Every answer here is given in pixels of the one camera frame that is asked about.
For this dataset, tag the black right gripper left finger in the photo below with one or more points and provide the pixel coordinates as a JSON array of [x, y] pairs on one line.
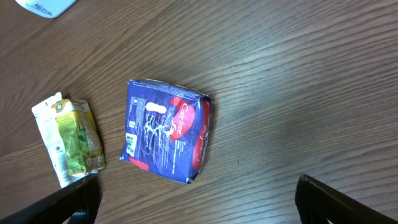
[[76, 203]]

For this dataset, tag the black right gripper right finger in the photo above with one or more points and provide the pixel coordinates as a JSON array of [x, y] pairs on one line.
[[318, 203]]

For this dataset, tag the white tube gold cap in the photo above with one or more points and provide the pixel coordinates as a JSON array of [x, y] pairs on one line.
[[45, 119]]

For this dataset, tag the purple Carefree pad pack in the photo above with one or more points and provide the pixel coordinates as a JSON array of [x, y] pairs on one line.
[[166, 129]]

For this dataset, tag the green yellow snack pouch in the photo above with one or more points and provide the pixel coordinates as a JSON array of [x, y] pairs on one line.
[[80, 137]]

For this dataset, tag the white barcode scanner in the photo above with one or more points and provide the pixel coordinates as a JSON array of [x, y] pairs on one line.
[[46, 8]]

